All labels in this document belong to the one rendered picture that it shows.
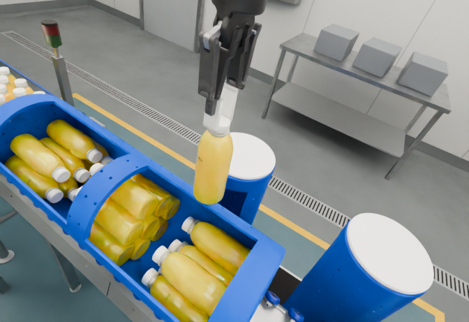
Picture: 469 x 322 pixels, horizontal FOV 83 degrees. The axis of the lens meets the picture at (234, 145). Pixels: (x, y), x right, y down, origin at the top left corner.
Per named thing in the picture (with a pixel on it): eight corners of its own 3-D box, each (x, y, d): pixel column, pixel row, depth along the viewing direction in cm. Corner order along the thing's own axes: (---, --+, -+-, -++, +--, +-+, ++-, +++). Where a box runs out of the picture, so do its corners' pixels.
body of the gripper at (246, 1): (250, -16, 30) (236, 62, 36) (282, -18, 36) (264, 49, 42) (199, -32, 33) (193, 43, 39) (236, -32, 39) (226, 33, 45)
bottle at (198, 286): (225, 306, 54) (158, 251, 60) (212, 330, 56) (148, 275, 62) (239, 286, 61) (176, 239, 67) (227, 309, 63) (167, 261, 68)
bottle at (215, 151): (212, 177, 65) (222, 113, 54) (229, 197, 62) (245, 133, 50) (187, 188, 61) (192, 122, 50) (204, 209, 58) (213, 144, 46)
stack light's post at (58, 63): (91, 202, 196) (56, 59, 126) (87, 200, 197) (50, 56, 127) (96, 199, 198) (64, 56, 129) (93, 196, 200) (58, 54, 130)
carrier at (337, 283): (334, 347, 142) (301, 294, 159) (450, 272, 86) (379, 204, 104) (294, 378, 128) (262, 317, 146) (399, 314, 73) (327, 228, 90)
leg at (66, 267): (74, 295, 150) (44, 234, 110) (67, 288, 152) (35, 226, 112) (83, 286, 154) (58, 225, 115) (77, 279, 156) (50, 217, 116)
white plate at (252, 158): (220, 125, 121) (220, 127, 122) (199, 164, 100) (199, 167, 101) (278, 143, 119) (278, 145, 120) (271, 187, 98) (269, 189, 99)
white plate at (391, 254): (451, 269, 85) (448, 272, 86) (381, 203, 102) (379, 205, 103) (401, 311, 72) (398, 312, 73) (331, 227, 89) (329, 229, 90)
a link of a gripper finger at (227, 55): (244, 28, 37) (239, 28, 36) (223, 101, 43) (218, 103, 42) (222, 19, 39) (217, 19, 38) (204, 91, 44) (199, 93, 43)
